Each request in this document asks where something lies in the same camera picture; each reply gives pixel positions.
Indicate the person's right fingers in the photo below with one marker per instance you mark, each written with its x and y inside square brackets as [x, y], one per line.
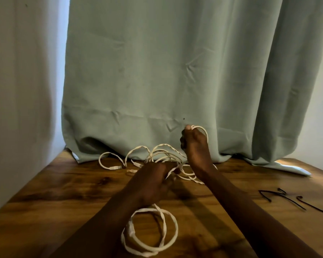
[187, 137]

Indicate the person's right hand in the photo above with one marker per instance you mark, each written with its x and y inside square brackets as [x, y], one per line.
[196, 153]

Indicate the person's right forearm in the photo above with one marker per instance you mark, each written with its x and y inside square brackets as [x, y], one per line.
[247, 217]

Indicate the person's left forearm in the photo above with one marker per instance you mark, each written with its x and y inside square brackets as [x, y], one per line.
[105, 228]

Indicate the person's left fingers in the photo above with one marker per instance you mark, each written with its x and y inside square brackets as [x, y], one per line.
[171, 169]

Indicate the person's left hand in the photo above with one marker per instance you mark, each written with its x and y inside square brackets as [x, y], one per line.
[150, 182]

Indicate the sage green curtain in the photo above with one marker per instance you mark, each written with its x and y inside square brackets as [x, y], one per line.
[161, 67]

